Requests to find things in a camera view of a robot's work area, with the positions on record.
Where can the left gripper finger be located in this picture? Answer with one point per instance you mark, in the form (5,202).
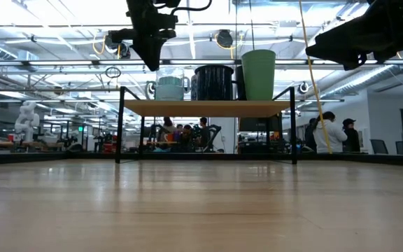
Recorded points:
(143,49)
(155,49)

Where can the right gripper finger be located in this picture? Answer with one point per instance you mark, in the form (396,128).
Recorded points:
(331,45)

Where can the clear glass cup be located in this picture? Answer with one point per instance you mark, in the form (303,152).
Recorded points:
(170,71)

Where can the turquoise mug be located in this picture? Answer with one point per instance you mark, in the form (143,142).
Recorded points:
(169,91)

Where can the dark blue enamel mug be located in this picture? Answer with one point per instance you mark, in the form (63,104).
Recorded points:
(213,84)

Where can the green plastic cup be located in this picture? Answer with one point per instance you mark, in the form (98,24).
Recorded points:
(259,77)

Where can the black tumbler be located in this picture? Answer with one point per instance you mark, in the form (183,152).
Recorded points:
(238,73)

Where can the wooden shelf black metal legs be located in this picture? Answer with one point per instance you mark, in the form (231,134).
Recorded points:
(205,108)

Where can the person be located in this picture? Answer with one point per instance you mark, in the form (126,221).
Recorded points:
(352,138)
(332,134)
(187,134)
(168,126)
(205,134)
(310,134)

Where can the white robot figure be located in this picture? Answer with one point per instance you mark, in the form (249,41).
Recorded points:
(26,120)

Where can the black metal table frame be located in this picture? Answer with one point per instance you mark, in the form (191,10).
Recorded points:
(47,158)

